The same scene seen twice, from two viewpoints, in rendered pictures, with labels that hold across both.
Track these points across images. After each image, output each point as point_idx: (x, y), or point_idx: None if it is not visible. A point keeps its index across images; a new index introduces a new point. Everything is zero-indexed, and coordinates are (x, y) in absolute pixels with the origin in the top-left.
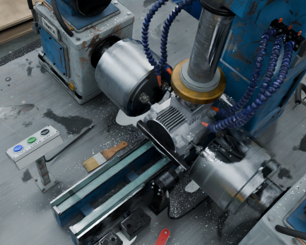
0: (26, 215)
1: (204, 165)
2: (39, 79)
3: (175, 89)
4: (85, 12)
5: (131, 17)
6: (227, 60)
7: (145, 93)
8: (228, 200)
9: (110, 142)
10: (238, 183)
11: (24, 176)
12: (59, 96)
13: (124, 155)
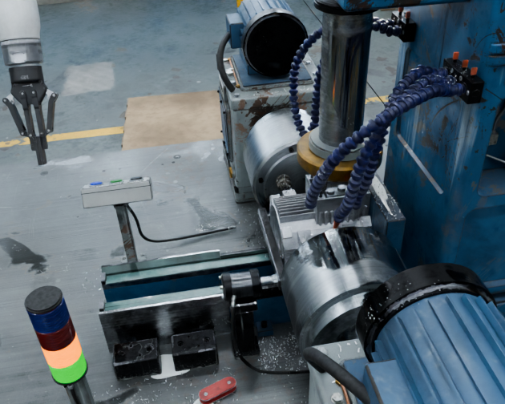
0: (86, 288)
1: (292, 267)
2: (209, 165)
3: (296, 151)
4: (256, 66)
5: None
6: (417, 151)
7: (288, 175)
8: (300, 329)
9: None
10: (318, 300)
11: (115, 250)
12: (219, 187)
13: (228, 253)
